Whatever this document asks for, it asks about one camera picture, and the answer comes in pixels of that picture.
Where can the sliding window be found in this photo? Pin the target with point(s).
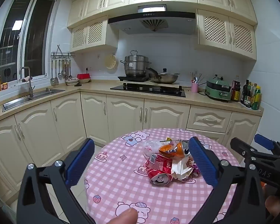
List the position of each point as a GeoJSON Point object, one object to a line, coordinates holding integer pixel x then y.
{"type": "Point", "coordinates": [37, 39]}

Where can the cream round strainer basket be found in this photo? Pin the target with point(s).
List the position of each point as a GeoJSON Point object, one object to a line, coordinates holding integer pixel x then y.
{"type": "Point", "coordinates": [110, 61]}

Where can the grey range hood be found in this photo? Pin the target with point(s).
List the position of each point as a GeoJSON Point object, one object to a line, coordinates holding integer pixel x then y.
{"type": "Point", "coordinates": [151, 16]}

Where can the pink candy wrapper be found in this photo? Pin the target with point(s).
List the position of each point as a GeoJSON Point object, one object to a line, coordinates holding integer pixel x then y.
{"type": "Point", "coordinates": [196, 169]}

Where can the clear plastic wrapper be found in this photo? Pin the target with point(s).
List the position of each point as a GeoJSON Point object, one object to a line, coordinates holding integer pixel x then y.
{"type": "Point", "coordinates": [151, 148]}

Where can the crushed orange can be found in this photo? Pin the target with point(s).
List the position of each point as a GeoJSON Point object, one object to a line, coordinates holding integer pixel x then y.
{"type": "Point", "coordinates": [170, 150]}

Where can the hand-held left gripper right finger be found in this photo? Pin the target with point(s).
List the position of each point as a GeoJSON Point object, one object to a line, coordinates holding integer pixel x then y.
{"type": "Point", "coordinates": [203, 161]}

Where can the white paper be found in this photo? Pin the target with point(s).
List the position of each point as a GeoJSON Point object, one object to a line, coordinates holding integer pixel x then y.
{"type": "Point", "coordinates": [179, 168]}

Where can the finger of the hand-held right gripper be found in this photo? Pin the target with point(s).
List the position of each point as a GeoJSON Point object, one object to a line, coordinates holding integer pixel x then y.
{"type": "Point", "coordinates": [264, 141]}
{"type": "Point", "coordinates": [240, 147]}

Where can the wall utensil rack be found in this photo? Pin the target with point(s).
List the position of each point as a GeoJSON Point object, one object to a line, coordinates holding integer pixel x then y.
{"type": "Point", "coordinates": [60, 54]}

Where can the dark green oil bottle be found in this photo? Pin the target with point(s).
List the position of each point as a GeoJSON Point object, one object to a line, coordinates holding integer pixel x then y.
{"type": "Point", "coordinates": [248, 96]}

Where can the wall socket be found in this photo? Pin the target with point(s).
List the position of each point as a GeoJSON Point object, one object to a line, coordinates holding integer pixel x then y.
{"type": "Point", "coordinates": [88, 69]}

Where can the pink checked tablecloth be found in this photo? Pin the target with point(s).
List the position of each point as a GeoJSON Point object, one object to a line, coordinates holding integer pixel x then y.
{"type": "Point", "coordinates": [121, 186]}

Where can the white bowl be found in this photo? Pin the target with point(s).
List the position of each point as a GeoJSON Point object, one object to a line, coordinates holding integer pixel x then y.
{"type": "Point", "coordinates": [85, 81]}

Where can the crushed red can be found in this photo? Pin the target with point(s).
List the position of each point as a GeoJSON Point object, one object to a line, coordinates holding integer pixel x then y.
{"type": "Point", "coordinates": [158, 168]}

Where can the clear oil bottle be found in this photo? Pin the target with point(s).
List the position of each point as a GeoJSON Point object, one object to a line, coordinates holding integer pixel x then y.
{"type": "Point", "coordinates": [253, 93]}

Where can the steel frying pan with lid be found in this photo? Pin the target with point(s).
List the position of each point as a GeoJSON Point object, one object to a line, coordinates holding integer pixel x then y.
{"type": "Point", "coordinates": [164, 78]}

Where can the bundle of chopsticks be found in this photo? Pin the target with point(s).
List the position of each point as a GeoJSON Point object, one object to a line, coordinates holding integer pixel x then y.
{"type": "Point", "coordinates": [196, 78]}

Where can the row of hanging kitchen utensils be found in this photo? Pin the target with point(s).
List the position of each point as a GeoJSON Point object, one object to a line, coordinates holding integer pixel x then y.
{"type": "Point", "coordinates": [53, 79]}

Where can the dark glass bottle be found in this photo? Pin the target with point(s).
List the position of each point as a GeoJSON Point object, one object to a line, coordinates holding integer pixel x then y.
{"type": "Point", "coordinates": [244, 94]}

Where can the person's left hand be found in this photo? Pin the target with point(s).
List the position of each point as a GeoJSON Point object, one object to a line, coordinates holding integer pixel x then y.
{"type": "Point", "coordinates": [124, 217]}

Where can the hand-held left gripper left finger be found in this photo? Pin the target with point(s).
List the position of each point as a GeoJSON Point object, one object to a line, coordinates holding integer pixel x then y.
{"type": "Point", "coordinates": [80, 161]}

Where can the green electric cooker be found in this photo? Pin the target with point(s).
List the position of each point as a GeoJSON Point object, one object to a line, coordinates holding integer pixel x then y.
{"type": "Point", "coordinates": [218, 91]}

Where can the thin brown twig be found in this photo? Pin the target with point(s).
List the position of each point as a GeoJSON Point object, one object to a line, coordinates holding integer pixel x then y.
{"type": "Point", "coordinates": [164, 141]}

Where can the steel steamer pot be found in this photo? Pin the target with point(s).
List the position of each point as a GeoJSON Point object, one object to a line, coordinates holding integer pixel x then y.
{"type": "Point", "coordinates": [135, 67]}

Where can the stack of bowls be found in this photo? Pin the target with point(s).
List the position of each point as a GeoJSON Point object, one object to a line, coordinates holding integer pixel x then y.
{"type": "Point", "coordinates": [71, 81]}

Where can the steel sink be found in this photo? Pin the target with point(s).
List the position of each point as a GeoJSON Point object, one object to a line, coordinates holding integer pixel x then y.
{"type": "Point", "coordinates": [18, 102]}

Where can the beige kitchen countertop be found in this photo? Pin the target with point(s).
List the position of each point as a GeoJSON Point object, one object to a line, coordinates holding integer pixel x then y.
{"type": "Point", "coordinates": [95, 87]}

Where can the pink utensil cup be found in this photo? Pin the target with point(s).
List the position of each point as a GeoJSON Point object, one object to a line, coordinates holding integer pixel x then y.
{"type": "Point", "coordinates": [194, 88]}

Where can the black induction cooker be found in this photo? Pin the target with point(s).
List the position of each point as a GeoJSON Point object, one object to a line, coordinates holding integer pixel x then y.
{"type": "Point", "coordinates": [130, 78]}

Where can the cream lower cabinets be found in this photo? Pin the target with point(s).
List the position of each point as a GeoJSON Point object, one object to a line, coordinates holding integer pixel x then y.
{"type": "Point", "coordinates": [126, 114]}

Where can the red box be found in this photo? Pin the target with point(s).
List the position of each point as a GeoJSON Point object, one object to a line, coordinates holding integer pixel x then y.
{"type": "Point", "coordinates": [84, 76]}

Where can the yellow wrapper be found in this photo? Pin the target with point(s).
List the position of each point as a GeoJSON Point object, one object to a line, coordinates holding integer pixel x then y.
{"type": "Point", "coordinates": [169, 140]}

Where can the dark soy sauce bottle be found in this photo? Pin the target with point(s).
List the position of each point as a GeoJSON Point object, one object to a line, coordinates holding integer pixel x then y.
{"type": "Point", "coordinates": [235, 92]}

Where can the steel faucet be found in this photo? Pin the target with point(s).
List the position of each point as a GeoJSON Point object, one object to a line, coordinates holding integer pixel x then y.
{"type": "Point", "coordinates": [30, 84]}

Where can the person's right hand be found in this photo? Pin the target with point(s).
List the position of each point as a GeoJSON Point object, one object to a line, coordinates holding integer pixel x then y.
{"type": "Point", "coordinates": [274, 206]}

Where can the black gas stove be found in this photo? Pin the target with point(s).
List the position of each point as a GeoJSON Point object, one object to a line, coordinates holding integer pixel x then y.
{"type": "Point", "coordinates": [149, 91]}

